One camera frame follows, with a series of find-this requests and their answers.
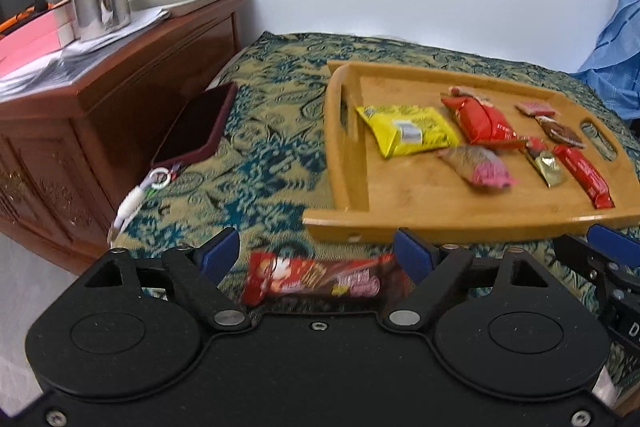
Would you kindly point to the metal mug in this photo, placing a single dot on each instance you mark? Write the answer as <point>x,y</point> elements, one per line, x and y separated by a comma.
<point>97,7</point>

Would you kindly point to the pink box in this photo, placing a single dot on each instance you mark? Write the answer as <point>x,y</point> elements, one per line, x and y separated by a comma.
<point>30,39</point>

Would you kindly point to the red striped snack packet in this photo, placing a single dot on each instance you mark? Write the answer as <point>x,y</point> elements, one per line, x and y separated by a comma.
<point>462,92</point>

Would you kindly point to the phone in maroon case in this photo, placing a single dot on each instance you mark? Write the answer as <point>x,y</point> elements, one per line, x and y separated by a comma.
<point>195,127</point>

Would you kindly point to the red nut bag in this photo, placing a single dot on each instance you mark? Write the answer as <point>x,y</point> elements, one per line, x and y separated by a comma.
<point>480,119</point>

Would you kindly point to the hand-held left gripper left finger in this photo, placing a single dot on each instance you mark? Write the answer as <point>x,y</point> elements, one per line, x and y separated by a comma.
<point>220,254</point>

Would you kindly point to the red label cracker packet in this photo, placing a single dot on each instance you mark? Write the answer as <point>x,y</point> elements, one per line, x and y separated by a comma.
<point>536,108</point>

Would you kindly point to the blue checked cloth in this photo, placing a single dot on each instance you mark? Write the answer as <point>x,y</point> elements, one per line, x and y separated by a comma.
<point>620,47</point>

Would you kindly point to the yellow snack packet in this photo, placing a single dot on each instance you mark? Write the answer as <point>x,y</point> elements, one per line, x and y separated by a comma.
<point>400,127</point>

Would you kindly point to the brown chocolate packet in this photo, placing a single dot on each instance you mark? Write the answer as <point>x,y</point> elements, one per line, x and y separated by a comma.
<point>562,132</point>

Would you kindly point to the long red snack bar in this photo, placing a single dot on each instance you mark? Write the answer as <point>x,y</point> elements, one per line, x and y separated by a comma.
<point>300,279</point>

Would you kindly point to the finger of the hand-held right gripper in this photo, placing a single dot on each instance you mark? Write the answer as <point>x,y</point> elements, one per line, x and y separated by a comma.
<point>615,238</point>
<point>577,257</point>

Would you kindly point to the pink snack packet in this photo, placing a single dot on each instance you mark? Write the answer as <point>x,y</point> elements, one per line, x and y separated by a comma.
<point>480,167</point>

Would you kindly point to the gold candy packet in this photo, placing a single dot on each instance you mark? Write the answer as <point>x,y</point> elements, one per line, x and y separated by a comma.
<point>550,169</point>

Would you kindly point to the wooden cabinet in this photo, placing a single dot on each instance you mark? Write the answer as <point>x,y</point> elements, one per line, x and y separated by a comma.
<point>125,107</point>

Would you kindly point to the wooden tray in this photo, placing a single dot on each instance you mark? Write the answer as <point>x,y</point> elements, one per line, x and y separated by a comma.
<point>415,187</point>

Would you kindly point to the small red snack packet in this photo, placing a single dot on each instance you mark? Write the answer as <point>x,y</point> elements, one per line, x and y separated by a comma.
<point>534,144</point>

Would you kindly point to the stack of papers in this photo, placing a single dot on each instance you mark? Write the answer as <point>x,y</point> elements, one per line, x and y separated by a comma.
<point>50,69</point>

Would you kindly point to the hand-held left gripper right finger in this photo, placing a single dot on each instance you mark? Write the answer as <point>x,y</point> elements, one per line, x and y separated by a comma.
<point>410,252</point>

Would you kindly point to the orange tool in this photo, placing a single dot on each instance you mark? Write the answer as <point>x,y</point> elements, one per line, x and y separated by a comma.
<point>15,23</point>

